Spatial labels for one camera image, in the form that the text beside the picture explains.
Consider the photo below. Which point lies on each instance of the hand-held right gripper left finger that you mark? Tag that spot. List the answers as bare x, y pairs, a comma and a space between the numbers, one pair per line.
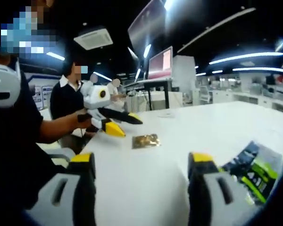
85, 188

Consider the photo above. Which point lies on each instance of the ceiling air conditioner vent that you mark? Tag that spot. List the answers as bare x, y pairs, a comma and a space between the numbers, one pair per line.
93, 37

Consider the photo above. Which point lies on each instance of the wall poster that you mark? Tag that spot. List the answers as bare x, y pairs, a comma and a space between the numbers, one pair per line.
43, 97

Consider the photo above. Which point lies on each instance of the dark hanging ceiling panel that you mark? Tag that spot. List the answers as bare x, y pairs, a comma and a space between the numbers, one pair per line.
146, 23

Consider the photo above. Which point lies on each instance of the white office chair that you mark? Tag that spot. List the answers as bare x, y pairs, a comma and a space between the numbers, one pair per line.
206, 94

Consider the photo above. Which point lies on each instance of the operator in dark shirt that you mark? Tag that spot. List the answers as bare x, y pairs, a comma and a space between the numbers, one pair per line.
14, 153

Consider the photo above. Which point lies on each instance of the person's left hand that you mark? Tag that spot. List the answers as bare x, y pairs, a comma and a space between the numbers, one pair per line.
86, 123

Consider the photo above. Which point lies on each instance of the gold sachet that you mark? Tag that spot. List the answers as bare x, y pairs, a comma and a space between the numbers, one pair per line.
146, 141

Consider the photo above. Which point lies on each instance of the white chest device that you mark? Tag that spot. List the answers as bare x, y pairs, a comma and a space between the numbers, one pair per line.
2, 87

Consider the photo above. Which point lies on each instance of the ceiling light strip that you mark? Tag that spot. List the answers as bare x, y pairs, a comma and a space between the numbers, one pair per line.
259, 69
55, 56
247, 57

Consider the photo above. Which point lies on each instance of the white office counter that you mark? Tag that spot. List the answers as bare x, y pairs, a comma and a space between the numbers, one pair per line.
245, 97

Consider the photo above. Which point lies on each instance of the grey standing desk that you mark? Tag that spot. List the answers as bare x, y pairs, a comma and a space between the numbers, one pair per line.
146, 82

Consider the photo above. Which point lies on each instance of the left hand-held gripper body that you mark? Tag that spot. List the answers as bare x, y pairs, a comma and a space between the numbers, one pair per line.
96, 99

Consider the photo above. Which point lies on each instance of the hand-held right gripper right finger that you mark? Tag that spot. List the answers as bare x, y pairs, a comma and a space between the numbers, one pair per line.
200, 188

